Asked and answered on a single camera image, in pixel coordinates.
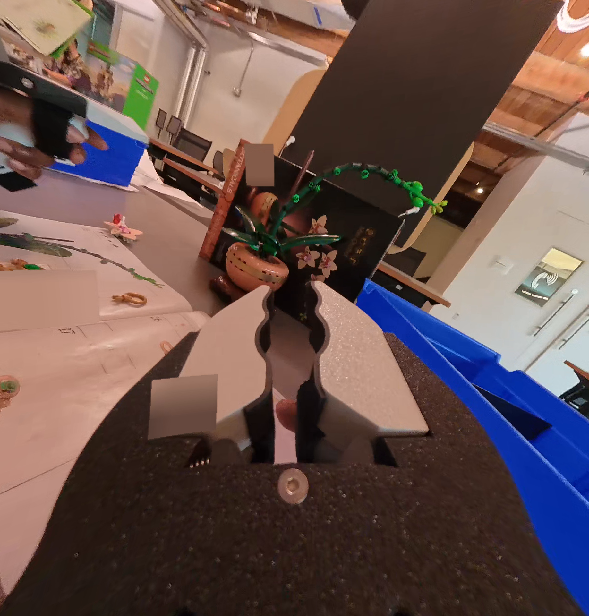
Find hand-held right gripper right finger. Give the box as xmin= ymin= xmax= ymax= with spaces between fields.
xmin=297 ymin=281 xmax=430 ymax=463

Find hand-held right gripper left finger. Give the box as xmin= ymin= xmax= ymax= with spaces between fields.
xmin=179 ymin=286 xmax=275 ymax=455

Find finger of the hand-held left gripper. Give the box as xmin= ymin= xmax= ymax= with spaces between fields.
xmin=85 ymin=102 xmax=149 ymax=145

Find grey desk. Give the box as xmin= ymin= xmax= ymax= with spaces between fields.
xmin=0 ymin=166 xmax=367 ymax=616

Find person's left hand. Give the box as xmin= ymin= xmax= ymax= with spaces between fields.
xmin=0 ymin=84 xmax=110 ymax=181

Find green toy set box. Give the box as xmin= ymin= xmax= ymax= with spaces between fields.
xmin=49 ymin=38 xmax=160 ymax=133

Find open illustrated book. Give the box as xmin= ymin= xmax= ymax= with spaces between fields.
xmin=0 ymin=0 xmax=95 ymax=57

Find toy brick plant in pot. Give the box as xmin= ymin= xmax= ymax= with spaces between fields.
xmin=209 ymin=163 xmax=448 ymax=305

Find wooden background table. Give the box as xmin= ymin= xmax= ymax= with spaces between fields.
xmin=559 ymin=358 xmax=589 ymax=429
xmin=376 ymin=262 xmax=453 ymax=309
xmin=148 ymin=137 xmax=225 ymax=193

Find white plastic bag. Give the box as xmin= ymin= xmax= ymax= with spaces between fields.
xmin=128 ymin=156 xmax=216 ymax=210

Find pink brick flower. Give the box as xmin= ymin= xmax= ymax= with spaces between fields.
xmin=103 ymin=213 xmax=144 ymax=244

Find dark toy set box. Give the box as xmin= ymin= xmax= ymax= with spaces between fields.
xmin=199 ymin=139 xmax=406 ymax=318

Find open instruction booklet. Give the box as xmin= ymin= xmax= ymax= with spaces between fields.
xmin=0 ymin=207 xmax=211 ymax=597

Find black board panel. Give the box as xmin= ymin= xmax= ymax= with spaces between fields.
xmin=280 ymin=0 xmax=565 ymax=246

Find metal door handle bar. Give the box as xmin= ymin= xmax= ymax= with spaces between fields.
xmin=558 ymin=298 xmax=589 ymax=349
xmin=534 ymin=289 xmax=578 ymax=338

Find framed wall sign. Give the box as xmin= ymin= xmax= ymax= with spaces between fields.
xmin=515 ymin=248 xmax=584 ymax=307

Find rectangular metal air duct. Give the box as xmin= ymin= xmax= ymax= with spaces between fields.
xmin=256 ymin=0 xmax=358 ymax=32

